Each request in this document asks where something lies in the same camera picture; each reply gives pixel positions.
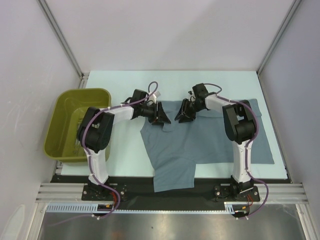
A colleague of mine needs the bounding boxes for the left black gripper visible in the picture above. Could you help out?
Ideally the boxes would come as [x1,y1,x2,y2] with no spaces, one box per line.
[139,102,171,126]

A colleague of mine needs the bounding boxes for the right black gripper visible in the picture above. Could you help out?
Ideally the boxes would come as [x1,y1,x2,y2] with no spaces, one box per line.
[174,98,204,124]

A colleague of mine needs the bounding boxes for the blue-grey t shirt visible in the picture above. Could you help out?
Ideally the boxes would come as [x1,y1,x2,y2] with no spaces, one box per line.
[139,98,275,193]

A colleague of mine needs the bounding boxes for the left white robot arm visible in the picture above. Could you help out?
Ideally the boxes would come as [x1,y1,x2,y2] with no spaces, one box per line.
[76,89,171,200]

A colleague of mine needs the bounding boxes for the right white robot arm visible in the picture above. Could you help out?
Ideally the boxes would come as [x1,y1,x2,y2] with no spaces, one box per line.
[175,93,259,201]

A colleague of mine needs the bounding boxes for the olive green plastic basket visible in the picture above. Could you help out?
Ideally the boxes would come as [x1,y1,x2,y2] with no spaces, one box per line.
[44,88,112,164]

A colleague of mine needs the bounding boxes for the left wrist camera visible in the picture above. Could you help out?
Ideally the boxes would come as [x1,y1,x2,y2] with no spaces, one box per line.
[147,91,161,105]

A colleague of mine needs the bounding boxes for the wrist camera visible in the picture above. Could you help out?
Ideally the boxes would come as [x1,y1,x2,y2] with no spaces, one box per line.
[147,91,161,105]
[188,83,209,101]

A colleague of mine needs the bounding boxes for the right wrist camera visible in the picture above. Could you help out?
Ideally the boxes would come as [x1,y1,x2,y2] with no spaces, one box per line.
[188,83,209,101]

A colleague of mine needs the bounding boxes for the left aluminium corner post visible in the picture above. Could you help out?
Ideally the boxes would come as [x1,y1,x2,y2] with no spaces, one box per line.
[36,0,84,79]

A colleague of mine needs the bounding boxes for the aluminium corner post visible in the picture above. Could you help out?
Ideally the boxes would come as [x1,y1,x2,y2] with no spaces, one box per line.
[256,0,304,77]
[36,0,84,79]

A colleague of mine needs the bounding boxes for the white cable duct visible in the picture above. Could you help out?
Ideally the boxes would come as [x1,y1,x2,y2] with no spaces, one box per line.
[46,202,250,215]

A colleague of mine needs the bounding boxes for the aluminium frame rail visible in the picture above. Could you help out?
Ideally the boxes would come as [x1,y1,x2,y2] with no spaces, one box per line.
[35,183,309,204]

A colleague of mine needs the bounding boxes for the right aluminium corner post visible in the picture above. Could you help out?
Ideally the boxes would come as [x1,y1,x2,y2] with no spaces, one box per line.
[256,0,304,77]

